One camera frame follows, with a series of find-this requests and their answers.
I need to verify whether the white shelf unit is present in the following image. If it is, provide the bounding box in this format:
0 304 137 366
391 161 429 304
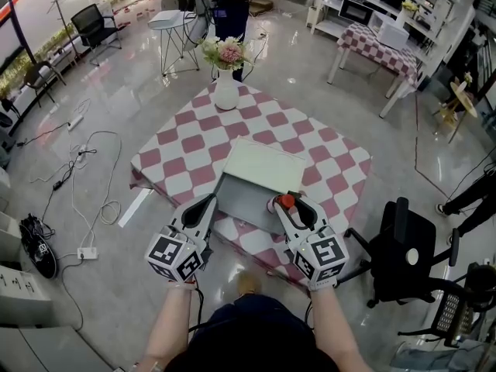
305 0 459 66

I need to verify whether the pink flower bouquet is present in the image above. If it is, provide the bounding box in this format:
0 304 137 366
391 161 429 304
198 36 256 72

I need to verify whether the pink checkered tablecloth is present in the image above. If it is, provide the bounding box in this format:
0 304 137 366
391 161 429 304
129 81 374 287

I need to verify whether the white drawer cabinet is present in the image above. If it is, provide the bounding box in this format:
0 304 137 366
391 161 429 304
0 262 54 328

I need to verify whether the person's right forearm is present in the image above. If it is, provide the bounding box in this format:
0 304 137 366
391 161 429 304
308 287 374 372

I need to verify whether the white microwave oven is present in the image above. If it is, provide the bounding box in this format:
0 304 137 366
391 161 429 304
338 0 376 26

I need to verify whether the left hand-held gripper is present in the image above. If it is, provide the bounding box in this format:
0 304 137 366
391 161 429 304
145 193 218 283

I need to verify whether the person's black shirt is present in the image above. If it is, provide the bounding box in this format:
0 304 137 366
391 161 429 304
165 323 343 372

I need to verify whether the white flat box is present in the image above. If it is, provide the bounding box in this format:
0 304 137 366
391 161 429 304
147 9 188 31

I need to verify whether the black mesh armchair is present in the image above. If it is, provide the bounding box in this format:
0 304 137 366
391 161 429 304
70 2 123 67

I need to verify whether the black floor cable with adapter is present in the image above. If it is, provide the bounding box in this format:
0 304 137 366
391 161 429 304
29 147 98 224

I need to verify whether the white wire-leg side table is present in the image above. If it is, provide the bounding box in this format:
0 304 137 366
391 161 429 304
148 15 201 78

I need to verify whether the small red object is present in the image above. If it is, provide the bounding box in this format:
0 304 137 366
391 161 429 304
266 194 298 214

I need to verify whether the thin coat rack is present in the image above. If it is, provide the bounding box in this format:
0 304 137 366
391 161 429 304
45 0 83 66

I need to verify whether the black helmet device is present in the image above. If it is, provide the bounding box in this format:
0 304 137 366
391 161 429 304
18 212 60 281

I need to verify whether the white ceramic vase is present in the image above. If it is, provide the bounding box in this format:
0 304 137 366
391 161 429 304
213 67 240 112

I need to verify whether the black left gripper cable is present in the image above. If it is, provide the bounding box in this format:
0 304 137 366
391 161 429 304
188 281 206 332

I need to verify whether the large black office chair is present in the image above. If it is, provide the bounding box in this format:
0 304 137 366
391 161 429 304
335 196 462 310

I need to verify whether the black wire mesh rack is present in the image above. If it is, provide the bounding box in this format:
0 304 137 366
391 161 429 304
396 261 496 349

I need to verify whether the white box appliance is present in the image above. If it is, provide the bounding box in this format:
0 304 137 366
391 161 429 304
374 16 411 52

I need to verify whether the round wooden side table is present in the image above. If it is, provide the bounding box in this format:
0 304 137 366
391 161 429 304
431 71 481 146

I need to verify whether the person's blue jeans leg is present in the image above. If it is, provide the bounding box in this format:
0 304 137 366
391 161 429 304
207 294 313 343

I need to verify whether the white floor tape strip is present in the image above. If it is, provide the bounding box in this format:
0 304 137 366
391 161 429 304
116 188 157 229

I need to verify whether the white floor cable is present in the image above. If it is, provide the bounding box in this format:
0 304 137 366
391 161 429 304
69 129 123 251

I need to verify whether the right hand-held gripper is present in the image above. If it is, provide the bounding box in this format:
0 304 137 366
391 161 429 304
272 193 349 291

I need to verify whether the grey box with sliding lid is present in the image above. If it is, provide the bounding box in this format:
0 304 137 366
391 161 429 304
213 136 308 237

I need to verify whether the person's left forearm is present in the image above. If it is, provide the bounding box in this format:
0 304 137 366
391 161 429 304
137 284 195 372

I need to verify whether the vase with yellow flowers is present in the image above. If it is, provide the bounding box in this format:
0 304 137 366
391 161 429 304
394 0 420 29

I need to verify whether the brown wooden chair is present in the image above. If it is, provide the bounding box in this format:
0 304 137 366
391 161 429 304
22 60 67 109

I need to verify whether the person's tan shoe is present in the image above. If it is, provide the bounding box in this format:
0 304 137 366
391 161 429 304
236 271 263 297

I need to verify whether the long checkered cloth table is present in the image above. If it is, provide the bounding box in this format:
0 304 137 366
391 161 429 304
326 22 422 119

